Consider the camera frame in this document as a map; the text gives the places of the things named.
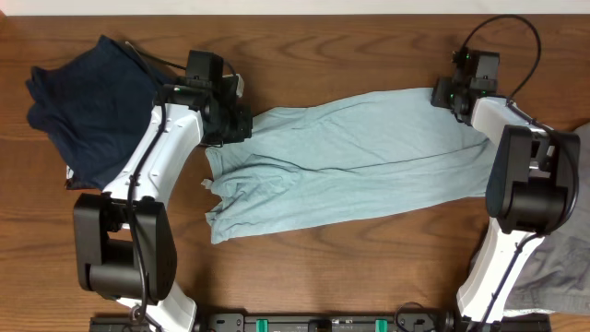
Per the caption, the light blue t-shirt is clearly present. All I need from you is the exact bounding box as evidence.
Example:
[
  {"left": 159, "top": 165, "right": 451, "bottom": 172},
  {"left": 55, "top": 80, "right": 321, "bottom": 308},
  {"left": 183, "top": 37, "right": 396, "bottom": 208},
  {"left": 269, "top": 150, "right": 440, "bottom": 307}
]
[{"left": 205, "top": 88, "right": 496, "bottom": 243}]

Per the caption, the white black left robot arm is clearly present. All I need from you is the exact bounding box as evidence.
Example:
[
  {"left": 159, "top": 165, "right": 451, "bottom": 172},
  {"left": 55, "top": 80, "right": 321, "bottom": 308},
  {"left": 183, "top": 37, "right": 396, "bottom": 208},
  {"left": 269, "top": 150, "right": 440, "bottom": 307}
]
[{"left": 73, "top": 74, "right": 253, "bottom": 331}]

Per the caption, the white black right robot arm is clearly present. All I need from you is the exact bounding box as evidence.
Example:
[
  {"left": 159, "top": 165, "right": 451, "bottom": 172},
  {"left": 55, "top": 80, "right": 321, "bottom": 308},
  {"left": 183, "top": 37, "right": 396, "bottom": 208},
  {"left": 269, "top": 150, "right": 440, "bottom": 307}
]
[{"left": 431, "top": 77, "right": 580, "bottom": 331}]

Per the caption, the folded navy blue garment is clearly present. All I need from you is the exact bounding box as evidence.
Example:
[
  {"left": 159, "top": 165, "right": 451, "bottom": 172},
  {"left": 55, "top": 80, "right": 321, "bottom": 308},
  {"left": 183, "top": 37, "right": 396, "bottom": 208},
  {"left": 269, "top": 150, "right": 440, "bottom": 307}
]
[{"left": 26, "top": 35, "right": 174, "bottom": 188}]

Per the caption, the grey garment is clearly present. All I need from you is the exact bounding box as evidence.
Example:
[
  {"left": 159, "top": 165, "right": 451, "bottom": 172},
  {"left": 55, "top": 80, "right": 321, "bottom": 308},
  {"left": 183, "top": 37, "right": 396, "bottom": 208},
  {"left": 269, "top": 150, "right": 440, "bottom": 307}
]
[{"left": 504, "top": 124, "right": 589, "bottom": 316}]

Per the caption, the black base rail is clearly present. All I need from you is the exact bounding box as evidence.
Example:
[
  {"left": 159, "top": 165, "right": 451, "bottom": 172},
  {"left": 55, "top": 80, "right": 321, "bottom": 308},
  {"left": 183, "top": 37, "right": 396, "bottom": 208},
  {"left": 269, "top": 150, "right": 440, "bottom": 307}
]
[{"left": 88, "top": 305, "right": 552, "bottom": 332}]

